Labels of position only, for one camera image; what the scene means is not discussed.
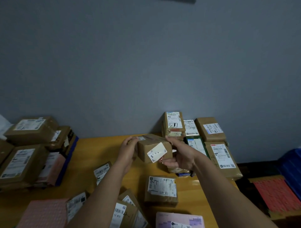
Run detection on box marked 3-3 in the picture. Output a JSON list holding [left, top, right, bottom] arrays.
[[117, 189, 149, 228]]

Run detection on large pink box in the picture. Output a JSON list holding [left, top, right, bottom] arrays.
[[155, 211, 205, 228]]

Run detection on person's right hand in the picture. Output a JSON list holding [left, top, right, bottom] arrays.
[[159, 135, 201, 171]]

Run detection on person's right forearm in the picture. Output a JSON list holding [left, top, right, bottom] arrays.
[[193, 155, 279, 228]]

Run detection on person's left hand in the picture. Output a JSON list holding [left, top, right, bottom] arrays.
[[115, 136, 140, 175]]

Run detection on dark green box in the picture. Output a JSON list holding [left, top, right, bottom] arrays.
[[184, 136, 210, 163]]

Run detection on small tall box white labels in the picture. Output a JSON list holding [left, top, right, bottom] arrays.
[[65, 191, 89, 224]]

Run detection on blue plastic crate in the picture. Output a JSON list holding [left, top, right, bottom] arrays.
[[276, 148, 301, 201]]

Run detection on small cardboard parcel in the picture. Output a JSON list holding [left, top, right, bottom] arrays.
[[109, 200, 139, 228], [93, 161, 113, 186], [183, 119, 200, 137], [167, 166, 191, 175]]

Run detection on pink dot sticker sheet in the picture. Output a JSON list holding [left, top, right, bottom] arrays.
[[16, 198, 70, 228]]

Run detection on person's left forearm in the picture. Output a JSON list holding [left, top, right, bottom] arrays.
[[67, 162, 129, 228]]

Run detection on box of stack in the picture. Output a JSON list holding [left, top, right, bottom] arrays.
[[0, 144, 49, 189], [204, 141, 244, 181]]

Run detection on box with black KARRIE band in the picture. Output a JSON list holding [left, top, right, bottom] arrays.
[[45, 126, 77, 156]]

